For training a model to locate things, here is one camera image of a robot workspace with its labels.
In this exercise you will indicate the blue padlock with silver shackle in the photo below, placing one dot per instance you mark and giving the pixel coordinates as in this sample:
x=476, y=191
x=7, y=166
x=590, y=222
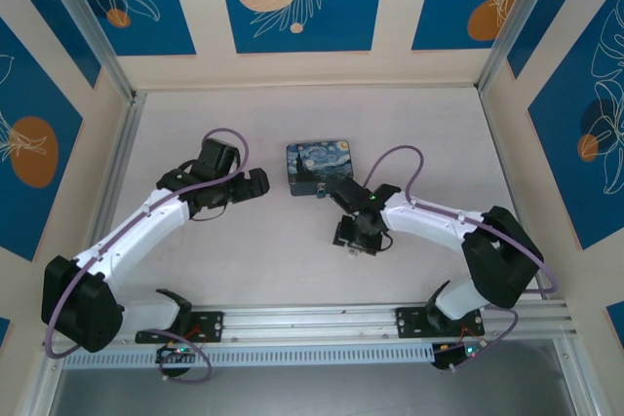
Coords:
x=321, y=194

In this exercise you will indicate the starry night tin box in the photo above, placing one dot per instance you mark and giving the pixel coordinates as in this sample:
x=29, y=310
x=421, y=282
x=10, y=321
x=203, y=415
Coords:
x=317, y=162

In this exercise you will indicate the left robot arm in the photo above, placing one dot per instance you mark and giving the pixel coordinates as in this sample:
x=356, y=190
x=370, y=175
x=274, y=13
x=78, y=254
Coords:
x=141, y=226

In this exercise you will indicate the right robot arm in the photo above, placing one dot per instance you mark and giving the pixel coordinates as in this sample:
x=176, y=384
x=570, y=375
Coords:
x=429, y=221

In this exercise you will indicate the grey metal sheet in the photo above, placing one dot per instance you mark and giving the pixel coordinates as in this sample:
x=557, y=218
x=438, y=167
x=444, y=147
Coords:
x=312, y=391

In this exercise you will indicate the blue panel with beige circle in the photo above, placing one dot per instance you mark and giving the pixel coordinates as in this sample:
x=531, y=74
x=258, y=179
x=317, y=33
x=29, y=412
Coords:
x=341, y=21

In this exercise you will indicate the blue panel with orange circle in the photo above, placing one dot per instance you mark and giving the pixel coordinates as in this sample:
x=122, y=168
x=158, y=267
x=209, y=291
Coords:
x=24, y=211

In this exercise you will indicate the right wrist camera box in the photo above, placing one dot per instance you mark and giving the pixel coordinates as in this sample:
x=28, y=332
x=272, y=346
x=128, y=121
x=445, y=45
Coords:
x=352, y=253

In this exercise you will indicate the aluminium side rail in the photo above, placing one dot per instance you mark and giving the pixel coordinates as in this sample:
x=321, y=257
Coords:
x=119, y=162

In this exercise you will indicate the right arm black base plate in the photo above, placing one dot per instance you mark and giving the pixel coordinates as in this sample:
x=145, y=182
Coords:
x=409, y=321

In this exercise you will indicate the long aluminium mounting rail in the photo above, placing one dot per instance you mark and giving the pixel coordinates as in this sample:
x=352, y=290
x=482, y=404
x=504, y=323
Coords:
x=312, y=321

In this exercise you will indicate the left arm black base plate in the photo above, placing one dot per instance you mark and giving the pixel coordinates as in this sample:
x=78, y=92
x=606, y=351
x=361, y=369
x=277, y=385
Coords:
x=209, y=323

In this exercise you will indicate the blue floral wall panel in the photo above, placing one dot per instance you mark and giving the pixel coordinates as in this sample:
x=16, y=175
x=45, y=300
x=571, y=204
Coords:
x=439, y=7
x=58, y=26
x=575, y=167
x=161, y=21
x=538, y=21

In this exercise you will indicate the aluminium frame post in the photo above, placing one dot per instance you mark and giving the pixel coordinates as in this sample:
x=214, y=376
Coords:
x=517, y=11
x=83, y=11

